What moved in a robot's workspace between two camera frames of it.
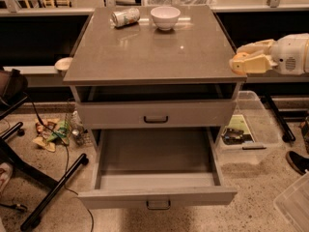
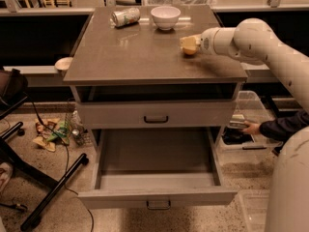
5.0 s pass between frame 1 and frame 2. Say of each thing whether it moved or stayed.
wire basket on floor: stayed
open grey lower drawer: stayed
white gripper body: moved
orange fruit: moved
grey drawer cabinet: stayed
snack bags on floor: stayed
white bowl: stayed
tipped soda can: stayed
